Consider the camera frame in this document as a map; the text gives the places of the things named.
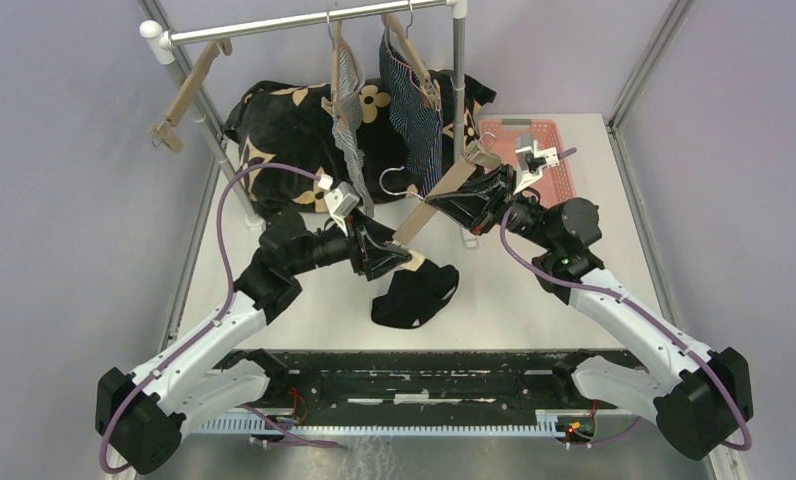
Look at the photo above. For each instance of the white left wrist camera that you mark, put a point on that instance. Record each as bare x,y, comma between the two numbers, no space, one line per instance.
340,197

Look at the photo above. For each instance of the navy striped underwear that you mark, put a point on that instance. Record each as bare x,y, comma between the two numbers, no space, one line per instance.
416,118

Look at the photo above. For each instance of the beige hanger with navy underwear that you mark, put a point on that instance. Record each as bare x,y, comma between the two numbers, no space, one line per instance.
410,60

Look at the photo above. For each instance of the beige clip hanger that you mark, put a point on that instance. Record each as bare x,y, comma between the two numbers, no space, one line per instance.
461,195

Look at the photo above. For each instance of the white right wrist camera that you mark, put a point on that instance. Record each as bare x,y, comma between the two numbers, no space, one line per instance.
532,161

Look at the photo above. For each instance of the pink plastic basket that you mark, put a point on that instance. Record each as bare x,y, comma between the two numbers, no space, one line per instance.
502,133

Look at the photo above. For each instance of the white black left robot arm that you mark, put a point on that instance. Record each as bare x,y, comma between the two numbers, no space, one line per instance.
143,415

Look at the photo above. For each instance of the black underwear cream waistband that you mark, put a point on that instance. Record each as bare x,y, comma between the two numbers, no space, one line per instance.
415,297

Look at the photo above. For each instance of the empty beige hanger far left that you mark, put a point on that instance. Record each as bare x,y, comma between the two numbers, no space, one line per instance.
187,94

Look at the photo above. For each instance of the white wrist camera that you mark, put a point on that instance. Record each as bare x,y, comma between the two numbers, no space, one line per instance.
340,197
532,161

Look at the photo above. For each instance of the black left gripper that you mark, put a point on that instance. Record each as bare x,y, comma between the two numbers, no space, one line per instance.
356,228

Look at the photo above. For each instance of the black floral blanket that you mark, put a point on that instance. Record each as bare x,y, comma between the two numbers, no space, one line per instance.
290,124

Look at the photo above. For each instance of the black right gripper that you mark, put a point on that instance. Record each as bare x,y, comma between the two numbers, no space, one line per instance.
467,206

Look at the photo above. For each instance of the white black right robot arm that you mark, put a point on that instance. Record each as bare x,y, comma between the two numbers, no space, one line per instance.
697,397

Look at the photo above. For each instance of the silver white clothes rack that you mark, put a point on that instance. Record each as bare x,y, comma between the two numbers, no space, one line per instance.
177,51

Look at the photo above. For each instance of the beige hanger with striped underwear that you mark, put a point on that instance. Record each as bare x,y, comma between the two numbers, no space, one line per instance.
345,78

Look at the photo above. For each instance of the grey white striped underwear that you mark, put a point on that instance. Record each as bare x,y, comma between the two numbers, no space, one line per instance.
345,138

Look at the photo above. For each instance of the light blue cable duct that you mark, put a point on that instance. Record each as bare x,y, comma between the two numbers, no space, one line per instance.
241,422

